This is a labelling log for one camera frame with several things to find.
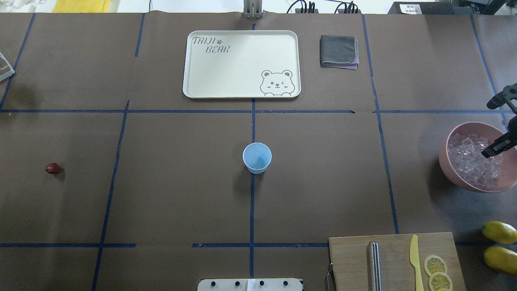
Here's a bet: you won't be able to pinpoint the wooden cutting board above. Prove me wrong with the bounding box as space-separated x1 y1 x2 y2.
329 232 467 291

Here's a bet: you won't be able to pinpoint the black box with label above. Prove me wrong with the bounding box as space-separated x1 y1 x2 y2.
388 1 473 15

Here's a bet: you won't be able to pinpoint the red strawberry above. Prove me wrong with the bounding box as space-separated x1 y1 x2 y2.
45 163 60 175

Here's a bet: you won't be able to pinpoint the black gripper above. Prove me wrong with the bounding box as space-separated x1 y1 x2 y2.
481 83 517 158

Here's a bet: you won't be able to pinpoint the aluminium frame post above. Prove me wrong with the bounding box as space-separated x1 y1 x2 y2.
243 0 264 19

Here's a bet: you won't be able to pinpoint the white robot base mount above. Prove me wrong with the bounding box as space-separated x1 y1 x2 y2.
197 278 304 291

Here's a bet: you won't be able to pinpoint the folded grey cloth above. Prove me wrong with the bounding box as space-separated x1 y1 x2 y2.
319 35 359 70

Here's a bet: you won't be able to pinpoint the cream bear serving tray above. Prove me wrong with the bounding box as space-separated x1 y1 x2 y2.
183 30 302 99

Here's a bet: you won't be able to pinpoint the clear ice cubes pile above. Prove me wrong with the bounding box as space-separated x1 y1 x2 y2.
447 133 504 190

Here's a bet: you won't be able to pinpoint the yellow plastic knife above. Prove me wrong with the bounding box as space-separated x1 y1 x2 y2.
409 234 424 291

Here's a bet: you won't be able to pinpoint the yellow cloth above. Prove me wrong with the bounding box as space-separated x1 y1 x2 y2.
52 0 111 13

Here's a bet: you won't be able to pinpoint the white wire rack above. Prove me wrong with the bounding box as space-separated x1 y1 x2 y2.
0 52 15 82

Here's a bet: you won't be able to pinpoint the steel cylindrical rod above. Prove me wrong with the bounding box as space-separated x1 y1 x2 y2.
367 241 382 291

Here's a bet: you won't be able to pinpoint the whole yellow lemon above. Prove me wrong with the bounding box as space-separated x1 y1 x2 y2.
481 221 517 245
483 246 517 277

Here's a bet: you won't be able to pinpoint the light blue paper cup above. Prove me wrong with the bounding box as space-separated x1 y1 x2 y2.
242 142 273 175

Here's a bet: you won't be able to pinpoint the lemon slice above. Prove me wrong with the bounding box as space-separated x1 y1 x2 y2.
423 255 448 277
428 272 454 291

